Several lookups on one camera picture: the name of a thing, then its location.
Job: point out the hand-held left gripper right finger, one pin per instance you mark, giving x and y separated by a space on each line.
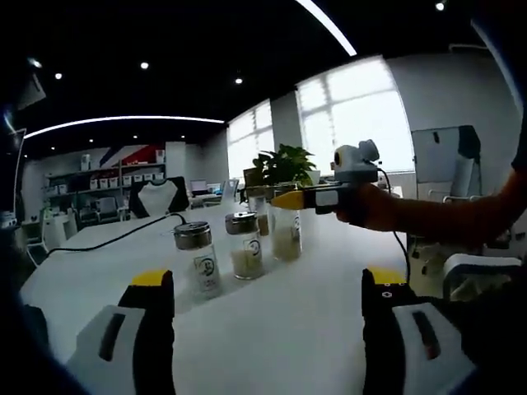
395 345

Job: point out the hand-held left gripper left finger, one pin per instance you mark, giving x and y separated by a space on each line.
107 349

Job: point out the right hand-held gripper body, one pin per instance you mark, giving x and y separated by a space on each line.
354 164

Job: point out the tall seasoning bottle brown powder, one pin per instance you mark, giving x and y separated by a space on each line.
260 218

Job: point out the tall seasoning bottle pale grains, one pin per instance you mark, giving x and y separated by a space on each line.
286 243

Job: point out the small seasoning bottle beige grains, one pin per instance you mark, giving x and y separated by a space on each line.
247 259

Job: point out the seasoning bottle white powder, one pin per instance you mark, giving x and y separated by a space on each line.
203 271

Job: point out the person's right hand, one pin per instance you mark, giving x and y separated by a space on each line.
370 210

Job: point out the tan wooden box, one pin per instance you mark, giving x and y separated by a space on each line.
249 177

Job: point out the green potted plant white pot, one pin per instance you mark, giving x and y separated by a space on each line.
288 164

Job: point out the small white laptop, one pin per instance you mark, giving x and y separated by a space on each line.
199 187

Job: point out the white rolling whiteboard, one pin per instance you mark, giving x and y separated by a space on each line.
434 160

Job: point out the white grey office chair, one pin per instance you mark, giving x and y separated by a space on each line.
481 267

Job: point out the dark hanging cloth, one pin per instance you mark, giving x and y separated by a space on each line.
469 144

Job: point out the grey mesh office chair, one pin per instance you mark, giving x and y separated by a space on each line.
107 210

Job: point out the row of white storage bins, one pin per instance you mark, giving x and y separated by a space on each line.
127 180

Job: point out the curved ceiling light strip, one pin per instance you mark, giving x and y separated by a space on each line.
123 119
327 26

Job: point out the person's black shirt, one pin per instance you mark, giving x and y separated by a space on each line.
520 156

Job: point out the metal shelf rack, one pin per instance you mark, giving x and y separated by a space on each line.
68 185

